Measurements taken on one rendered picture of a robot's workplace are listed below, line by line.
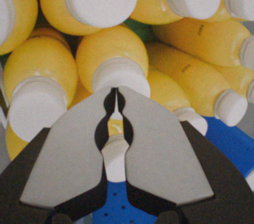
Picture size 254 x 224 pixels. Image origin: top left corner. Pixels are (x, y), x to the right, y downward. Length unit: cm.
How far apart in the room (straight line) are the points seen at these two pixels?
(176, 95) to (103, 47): 10
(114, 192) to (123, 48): 27
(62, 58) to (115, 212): 26
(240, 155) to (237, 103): 61
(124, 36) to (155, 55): 16
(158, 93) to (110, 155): 9
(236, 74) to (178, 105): 12
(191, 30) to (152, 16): 11
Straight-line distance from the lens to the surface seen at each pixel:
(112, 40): 17
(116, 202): 36
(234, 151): 85
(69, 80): 16
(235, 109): 25
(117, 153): 17
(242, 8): 20
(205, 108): 26
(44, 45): 17
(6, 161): 108
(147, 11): 18
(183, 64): 28
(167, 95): 22
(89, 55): 17
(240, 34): 26
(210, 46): 27
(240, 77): 31
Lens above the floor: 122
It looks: 53 degrees down
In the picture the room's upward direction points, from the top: 136 degrees clockwise
